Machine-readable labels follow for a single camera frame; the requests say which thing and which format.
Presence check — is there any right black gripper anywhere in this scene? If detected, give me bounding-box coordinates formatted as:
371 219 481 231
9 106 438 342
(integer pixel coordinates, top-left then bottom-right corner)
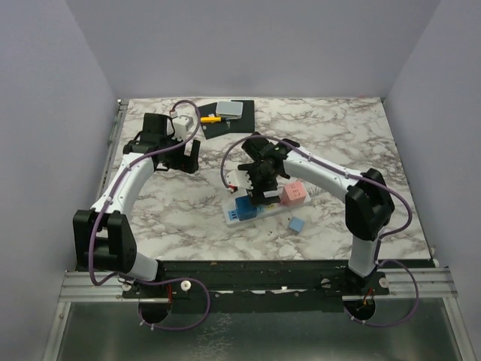
237 162 280 208

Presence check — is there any pink cube socket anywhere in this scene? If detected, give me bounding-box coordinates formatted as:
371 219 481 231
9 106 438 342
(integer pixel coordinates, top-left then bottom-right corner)
280 180 307 207

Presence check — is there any dark blue cube socket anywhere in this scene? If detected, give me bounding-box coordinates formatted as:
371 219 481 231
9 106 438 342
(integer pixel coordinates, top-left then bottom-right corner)
234 196 261 221

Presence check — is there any white multicolour power strip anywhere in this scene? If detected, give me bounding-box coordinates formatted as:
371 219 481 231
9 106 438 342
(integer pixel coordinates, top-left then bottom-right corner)
222 194 312 227

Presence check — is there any light blue plug adapter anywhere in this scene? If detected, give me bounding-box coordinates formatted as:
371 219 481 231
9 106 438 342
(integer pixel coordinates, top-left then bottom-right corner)
288 217 304 234

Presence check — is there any white plug adapter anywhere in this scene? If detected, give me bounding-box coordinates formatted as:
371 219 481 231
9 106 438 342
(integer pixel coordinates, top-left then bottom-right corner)
263 190 280 203

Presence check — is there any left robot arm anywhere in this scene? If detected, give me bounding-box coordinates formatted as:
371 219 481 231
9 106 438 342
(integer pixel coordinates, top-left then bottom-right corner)
73 113 201 297

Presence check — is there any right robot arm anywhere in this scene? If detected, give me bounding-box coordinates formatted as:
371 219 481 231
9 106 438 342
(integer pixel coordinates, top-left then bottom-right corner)
237 133 395 294

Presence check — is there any black foam mat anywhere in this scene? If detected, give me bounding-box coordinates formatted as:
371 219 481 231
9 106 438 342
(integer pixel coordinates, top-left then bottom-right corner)
201 99 256 139

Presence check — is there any yellow utility knife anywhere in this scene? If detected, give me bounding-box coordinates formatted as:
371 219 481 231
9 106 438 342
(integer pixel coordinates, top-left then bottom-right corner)
201 117 224 123

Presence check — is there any grey white box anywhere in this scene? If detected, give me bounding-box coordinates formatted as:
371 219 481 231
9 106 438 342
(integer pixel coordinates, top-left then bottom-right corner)
215 101 244 119

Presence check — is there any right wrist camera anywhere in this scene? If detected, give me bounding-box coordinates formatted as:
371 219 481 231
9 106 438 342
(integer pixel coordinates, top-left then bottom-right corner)
225 170 253 193

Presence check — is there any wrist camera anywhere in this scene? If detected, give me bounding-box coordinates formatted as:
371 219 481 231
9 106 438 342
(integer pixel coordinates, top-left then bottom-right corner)
225 170 253 193
172 115 194 141

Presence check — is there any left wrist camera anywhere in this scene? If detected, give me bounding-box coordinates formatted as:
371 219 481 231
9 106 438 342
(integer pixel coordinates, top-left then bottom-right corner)
172 115 194 141

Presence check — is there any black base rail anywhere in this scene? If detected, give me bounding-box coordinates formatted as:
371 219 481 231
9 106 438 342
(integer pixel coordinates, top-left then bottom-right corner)
123 260 387 317

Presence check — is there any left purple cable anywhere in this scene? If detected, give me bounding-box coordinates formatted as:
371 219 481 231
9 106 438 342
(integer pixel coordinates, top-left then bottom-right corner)
89 99 211 332

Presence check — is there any purple cable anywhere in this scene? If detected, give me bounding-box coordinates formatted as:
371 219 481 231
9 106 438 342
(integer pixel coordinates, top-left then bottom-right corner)
219 133 420 328
89 99 211 332

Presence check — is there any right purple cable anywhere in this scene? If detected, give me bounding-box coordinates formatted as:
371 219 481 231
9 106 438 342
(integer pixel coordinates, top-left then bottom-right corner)
219 133 420 328

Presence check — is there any aluminium frame rail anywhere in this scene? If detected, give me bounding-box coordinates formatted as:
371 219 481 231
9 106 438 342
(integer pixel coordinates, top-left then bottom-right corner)
59 268 458 302

